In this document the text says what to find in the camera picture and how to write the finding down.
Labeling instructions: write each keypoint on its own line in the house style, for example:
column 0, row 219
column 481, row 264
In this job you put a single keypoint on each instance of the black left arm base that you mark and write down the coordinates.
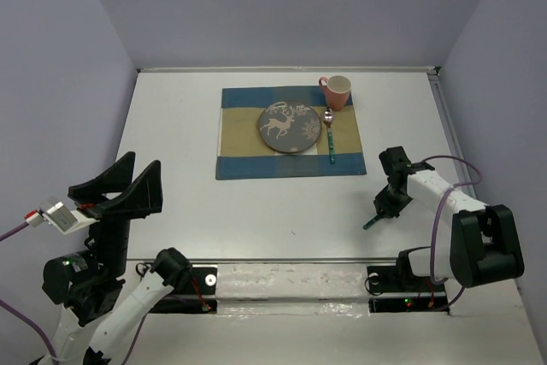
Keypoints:
column 197, row 297

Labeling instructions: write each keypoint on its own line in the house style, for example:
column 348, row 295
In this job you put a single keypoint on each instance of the spoon with teal handle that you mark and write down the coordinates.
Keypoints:
column 327, row 118

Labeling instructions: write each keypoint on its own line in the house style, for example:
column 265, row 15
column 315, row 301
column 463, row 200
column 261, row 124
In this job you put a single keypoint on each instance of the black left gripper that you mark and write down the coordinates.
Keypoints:
column 142, row 197

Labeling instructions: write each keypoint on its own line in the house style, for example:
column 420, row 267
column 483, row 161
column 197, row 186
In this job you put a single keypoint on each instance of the grey reindeer plate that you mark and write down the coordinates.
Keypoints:
column 289, row 127

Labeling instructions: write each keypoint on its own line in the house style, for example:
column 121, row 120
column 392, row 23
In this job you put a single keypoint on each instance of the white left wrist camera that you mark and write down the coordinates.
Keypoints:
column 55, row 213

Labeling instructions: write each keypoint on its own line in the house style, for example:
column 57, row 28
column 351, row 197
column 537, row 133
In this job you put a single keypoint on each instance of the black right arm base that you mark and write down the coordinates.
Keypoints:
column 389, row 292

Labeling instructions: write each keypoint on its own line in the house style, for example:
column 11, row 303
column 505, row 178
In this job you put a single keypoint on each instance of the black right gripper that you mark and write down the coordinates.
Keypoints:
column 381, row 202

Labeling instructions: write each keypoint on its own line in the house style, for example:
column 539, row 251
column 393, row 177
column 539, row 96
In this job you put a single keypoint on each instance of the fork with teal handle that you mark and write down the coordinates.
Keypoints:
column 372, row 222

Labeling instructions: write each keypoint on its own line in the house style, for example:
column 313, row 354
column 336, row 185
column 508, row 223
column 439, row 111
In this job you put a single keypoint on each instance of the blue and tan cloth placemat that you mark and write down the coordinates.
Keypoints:
column 242, row 154

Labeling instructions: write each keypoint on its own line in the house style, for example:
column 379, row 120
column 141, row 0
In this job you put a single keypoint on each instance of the pink mug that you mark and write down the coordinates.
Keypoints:
column 336, row 90

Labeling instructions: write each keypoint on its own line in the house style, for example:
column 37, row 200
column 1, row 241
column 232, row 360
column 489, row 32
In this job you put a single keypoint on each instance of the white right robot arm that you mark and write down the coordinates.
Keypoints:
column 472, row 242

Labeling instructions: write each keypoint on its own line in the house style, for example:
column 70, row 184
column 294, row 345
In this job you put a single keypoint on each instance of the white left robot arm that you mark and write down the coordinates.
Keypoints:
column 87, row 283

